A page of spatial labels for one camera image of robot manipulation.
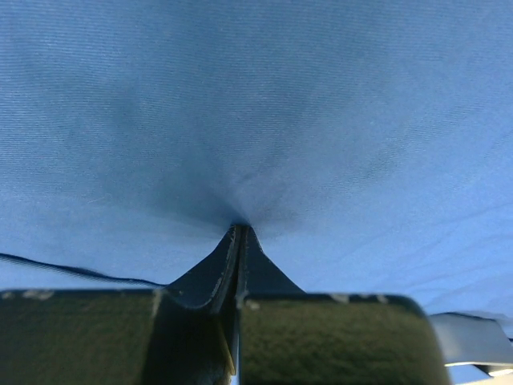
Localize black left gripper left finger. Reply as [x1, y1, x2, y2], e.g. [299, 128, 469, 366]
[0, 224, 242, 385]

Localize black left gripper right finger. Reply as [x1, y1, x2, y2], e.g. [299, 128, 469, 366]
[235, 225, 452, 385]

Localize blue surgical drape cloth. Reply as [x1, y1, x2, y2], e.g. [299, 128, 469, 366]
[0, 0, 513, 385]

